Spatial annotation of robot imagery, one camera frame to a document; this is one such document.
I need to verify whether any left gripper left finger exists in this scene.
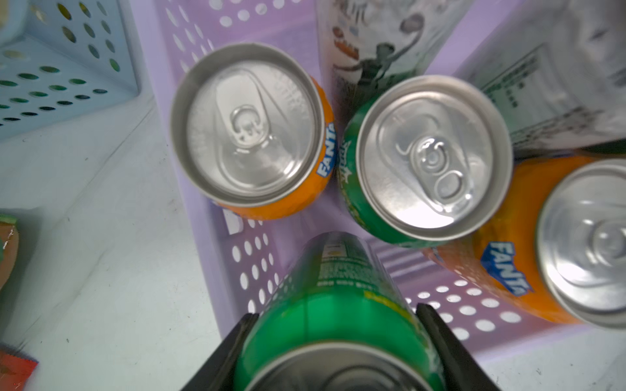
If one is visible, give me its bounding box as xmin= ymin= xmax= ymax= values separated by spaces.
xmin=182 ymin=314 xmax=259 ymax=391

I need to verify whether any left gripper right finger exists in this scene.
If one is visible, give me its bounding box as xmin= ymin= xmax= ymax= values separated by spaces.
xmin=415 ymin=303 xmax=500 ymax=391

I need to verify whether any purple plastic basket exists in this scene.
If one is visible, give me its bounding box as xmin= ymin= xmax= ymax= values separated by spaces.
xmin=130 ymin=1 xmax=593 ymax=363

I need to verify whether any green sprite can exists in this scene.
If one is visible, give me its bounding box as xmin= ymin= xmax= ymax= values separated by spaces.
xmin=233 ymin=231 xmax=446 ymax=390
xmin=337 ymin=75 xmax=514 ymax=249

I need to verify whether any silver slim can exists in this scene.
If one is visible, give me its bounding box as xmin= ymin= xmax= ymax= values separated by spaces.
xmin=456 ymin=1 xmax=625 ymax=158
xmin=316 ymin=0 xmax=473 ymax=128

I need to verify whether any silver slim can back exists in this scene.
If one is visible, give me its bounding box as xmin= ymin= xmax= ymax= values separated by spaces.
xmin=316 ymin=0 xmax=473 ymax=128

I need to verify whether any blue plastic basket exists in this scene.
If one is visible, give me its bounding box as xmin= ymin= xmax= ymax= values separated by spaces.
xmin=1 ymin=1 xmax=140 ymax=139

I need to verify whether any orange fanta can front middle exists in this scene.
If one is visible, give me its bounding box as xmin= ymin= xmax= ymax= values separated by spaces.
xmin=424 ymin=156 xmax=625 ymax=330

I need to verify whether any orange fanta can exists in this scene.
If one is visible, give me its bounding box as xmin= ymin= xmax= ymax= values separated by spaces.
xmin=171 ymin=42 xmax=337 ymax=220
xmin=424 ymin=156 xmax=625 ymax=330

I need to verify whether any red snack packet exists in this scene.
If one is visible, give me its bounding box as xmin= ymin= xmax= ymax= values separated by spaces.
xmin=1 ymin=343 xmax=38 ymax=391

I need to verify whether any orange fanta can back left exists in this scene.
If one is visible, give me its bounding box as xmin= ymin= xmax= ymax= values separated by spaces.
xmin=171 ymin=42 xmax=337 ymax=220

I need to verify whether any green snack packet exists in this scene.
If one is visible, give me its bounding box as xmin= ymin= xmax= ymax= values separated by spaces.
xmin=0 ymin=213 xmax=20 ymax=288

